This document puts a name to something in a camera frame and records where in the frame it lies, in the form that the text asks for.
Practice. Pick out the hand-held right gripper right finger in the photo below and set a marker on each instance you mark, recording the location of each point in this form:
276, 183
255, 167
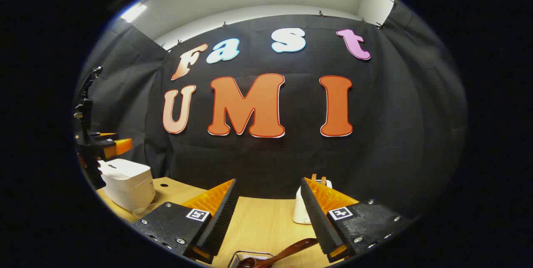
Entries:
318, 214

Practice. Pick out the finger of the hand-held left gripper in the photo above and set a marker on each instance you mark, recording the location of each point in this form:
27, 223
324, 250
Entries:
106, 136
123, 147

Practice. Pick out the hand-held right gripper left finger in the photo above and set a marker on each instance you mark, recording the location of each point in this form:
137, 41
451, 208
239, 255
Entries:
222, 214

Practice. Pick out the white rice cooker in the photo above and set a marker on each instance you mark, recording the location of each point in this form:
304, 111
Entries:
125, 180

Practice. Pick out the brown wooden spoon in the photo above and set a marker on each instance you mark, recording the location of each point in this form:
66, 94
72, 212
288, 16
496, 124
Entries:
291, 248

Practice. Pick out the white toaster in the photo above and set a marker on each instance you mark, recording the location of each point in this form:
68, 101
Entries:
300, 207

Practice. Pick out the black backdrop cloth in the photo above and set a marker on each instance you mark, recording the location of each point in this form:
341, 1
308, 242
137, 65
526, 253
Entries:
395, 134

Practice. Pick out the ceiling light panel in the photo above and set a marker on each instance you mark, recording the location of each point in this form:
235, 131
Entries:
133, 12

